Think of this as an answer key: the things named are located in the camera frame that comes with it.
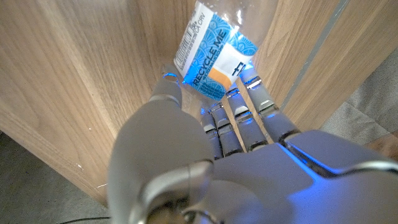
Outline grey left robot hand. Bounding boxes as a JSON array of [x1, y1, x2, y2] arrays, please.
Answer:
[[106, 63, 398, 224]]

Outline clear plastic water bottle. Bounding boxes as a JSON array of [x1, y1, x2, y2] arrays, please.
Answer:
[[173, 0, 279, 101]]

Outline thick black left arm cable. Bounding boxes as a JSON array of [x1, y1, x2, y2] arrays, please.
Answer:
[[58, 216, 111, 224]]

